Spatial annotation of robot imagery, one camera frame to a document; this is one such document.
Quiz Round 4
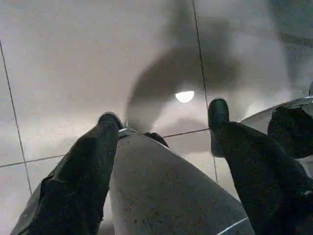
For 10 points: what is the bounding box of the dark left robot foot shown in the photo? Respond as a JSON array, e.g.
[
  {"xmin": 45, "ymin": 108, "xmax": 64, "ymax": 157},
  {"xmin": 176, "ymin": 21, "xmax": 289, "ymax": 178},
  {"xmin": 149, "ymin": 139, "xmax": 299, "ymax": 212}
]
[{"xmin": 143, "ymin": 131, "xmax": 170, "ymax": 149}]

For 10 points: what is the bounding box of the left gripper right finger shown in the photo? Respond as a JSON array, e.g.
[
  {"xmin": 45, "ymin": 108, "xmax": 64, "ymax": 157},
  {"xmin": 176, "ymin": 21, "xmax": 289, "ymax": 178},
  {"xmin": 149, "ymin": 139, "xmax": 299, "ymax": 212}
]
[{"xmin": 207, "ymin": 98, "xmax": 313, "ymax": 235}]

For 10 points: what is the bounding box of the silver robot hip and leg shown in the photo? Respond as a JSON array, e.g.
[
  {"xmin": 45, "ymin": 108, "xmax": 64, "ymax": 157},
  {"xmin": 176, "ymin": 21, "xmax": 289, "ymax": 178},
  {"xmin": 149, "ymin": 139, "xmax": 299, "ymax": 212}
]
[{"xmin": 238, "ymin": 82, "xmax": 313, "ymax": 160}]

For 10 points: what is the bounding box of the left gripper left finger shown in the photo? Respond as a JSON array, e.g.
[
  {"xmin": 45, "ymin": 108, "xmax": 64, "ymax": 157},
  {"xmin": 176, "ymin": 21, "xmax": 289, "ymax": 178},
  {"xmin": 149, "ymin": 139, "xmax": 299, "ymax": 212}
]
[{"xmin": 9, "ymin": 112, "xmax": 124, "ymax": 235}]

